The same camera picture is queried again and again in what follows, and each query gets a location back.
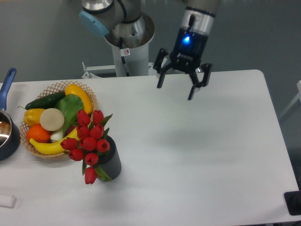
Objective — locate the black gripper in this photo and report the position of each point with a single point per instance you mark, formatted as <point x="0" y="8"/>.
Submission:
<point x="185" y="57"/>

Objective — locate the red tulip bouquet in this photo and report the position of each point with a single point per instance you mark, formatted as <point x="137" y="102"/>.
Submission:
<point x="90" y="145"/>

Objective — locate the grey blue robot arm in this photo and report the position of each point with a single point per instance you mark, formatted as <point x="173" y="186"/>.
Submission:
<point x="101" y="16"/>

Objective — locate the dark grey ribbed vase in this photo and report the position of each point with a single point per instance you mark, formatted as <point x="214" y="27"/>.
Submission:
<point x="110" y="162"/>

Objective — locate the yellow squash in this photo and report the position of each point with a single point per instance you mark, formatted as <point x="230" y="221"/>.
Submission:
<point x="80" y="92"/>

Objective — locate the green bok choy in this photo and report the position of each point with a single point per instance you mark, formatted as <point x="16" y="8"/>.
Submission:
<point x="68" y="106"/>

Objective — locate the white furniture piece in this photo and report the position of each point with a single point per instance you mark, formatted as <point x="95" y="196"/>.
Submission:
<point x="292" y="106"/>

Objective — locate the woven wicker basket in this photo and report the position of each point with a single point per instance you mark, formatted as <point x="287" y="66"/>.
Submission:
<point x="54" y="88"/>

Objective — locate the green cucumber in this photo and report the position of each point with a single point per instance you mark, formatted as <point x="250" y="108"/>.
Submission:
<point x="45" y="102"/>

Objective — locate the beige round disc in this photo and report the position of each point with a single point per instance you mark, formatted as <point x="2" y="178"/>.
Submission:
<point x="52" y="119"/>

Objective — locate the yellow banana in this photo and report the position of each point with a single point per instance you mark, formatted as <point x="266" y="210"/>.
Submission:
<point x="52" y="148"/>

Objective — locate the yellow bell pepper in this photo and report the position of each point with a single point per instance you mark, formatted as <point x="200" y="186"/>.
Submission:
<point x="32" y="116"/>

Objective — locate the orange fruit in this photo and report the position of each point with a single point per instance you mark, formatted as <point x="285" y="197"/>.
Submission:
<point x="38" y="133"/>

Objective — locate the black device at table edge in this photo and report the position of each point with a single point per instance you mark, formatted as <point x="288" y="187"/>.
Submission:
<point x="293" y="202"/>

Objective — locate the white cylinder object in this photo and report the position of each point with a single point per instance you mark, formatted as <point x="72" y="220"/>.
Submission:
<point x="7" y="201"/>

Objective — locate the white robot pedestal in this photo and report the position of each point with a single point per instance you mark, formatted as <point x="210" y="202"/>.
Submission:
<point x="130" y="46"/>

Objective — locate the white metal base frame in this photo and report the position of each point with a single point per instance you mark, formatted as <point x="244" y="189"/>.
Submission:
<point x="101" y="69"/>

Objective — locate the blue handled saucepan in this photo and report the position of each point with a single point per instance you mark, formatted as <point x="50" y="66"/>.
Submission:
<point x="9" y="132"/>

